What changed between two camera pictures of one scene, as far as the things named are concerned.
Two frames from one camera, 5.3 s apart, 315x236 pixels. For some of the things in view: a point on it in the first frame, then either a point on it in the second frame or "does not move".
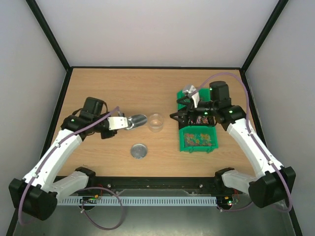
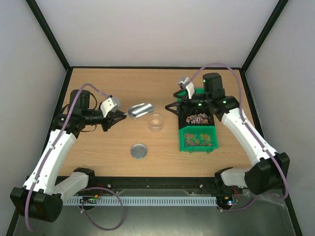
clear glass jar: x=156 y=123 does not move
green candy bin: x=198 y=138 does not move
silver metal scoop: x=136 y=120 → x=140 y=109
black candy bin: x=202 y=119 does not move
